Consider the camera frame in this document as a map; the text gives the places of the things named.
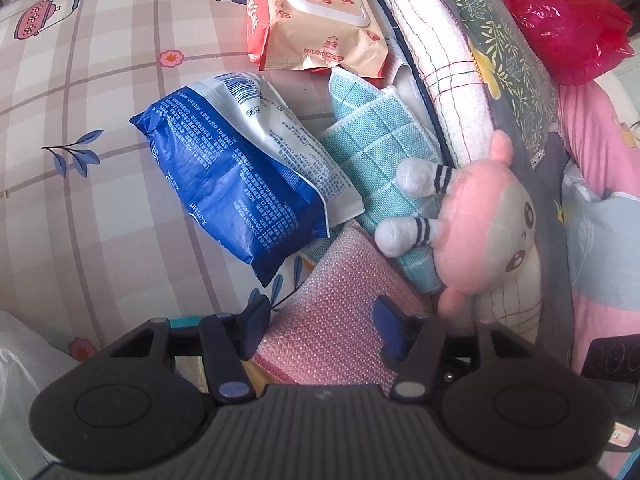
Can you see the blue and white packet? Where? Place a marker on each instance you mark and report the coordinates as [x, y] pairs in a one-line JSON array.
[[225, 185]]

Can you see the pink plush toy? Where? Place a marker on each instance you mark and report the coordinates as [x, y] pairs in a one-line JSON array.
[[475, 220]]

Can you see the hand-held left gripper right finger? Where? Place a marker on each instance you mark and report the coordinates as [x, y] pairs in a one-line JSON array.
[[390, 325]]

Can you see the white plastic bag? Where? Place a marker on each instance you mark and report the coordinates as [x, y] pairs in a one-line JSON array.
[[20, 385]]

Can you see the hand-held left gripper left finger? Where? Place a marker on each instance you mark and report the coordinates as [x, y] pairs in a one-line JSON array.
[[257, 317]]

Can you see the plaid printed bed sheet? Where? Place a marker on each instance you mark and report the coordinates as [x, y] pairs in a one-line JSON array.
[[100, 85]]

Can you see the white stitched quilt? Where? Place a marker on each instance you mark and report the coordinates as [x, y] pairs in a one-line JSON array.
[[440, 60]]

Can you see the red plastic bag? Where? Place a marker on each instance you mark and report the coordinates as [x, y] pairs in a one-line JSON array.
[[560, 30]]

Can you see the pink bubble wrap pouch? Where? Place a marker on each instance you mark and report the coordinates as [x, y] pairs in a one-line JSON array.
[[330, 310]]

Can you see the light blue printed cloth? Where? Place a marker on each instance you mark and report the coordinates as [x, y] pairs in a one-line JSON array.
[[610, 240]]

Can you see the floral grey pillow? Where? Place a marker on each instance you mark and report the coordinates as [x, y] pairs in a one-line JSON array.
[[510, 60]]

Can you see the teal checked cloth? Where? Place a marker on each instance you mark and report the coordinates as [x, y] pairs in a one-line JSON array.
[[370, 135]]

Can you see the pink blanket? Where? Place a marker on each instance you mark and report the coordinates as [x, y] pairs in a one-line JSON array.
[[595, 130]]

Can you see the peach wet wipes pack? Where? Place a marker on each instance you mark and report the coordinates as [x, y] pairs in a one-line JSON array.
[[310, 20]]

